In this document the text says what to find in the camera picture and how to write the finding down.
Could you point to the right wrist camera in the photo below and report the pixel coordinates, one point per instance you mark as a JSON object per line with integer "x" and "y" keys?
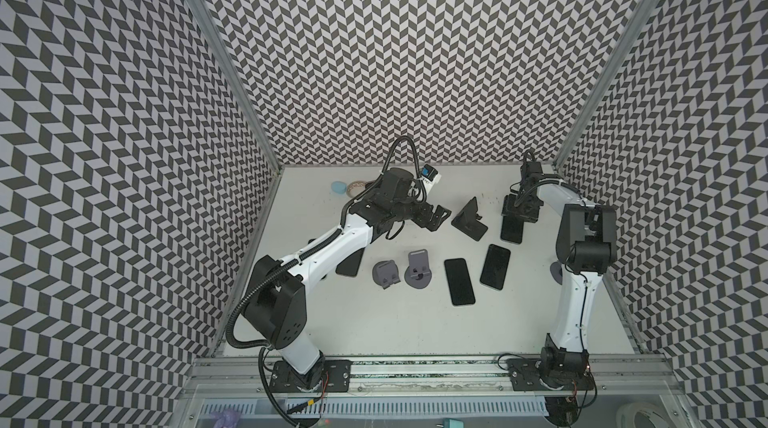
{"x": 531, "y": 173}

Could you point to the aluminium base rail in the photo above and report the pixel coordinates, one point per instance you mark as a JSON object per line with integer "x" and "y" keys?
{"x": 614, "y": 374}

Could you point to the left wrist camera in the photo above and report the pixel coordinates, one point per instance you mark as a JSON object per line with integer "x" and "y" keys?
{"x": 429, "y": 177}

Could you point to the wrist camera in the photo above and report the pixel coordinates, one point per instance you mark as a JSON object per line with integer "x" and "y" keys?
{"x": 531, "y": 173}
{"x": 429, "y": 177}

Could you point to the black phone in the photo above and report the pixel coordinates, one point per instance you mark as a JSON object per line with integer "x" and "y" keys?
{"x": 459, "y": 282}
{"x": 495, "y": 267}
{"x": 350, "y": 266}
{"x": 512, "y": 229}

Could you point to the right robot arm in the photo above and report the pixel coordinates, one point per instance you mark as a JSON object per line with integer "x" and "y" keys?
{"x": 585, "y": 248}

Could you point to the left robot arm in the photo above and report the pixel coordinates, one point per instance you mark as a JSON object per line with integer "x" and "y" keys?
{"x": 273, "y": 310}

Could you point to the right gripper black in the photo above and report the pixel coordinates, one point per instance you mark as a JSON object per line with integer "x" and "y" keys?
{"x": 519, "y": 209}

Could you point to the light blue round disc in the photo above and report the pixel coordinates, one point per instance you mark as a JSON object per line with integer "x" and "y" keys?
{"x": 339, "y": 187}

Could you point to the grey stand front left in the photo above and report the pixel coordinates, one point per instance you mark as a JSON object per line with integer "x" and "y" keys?
{"x": 385, "y": 274}

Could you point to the grey round stand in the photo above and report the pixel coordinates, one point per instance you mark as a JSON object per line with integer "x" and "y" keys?
{"x": 418, "y": 274}
{"x": 557, "y": 272}

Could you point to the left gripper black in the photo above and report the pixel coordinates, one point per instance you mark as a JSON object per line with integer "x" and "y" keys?
{"x": 424, "y": 221}

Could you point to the black square phone stand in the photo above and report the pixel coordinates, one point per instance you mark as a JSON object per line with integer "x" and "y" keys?
{"x": 468, "y": 221}

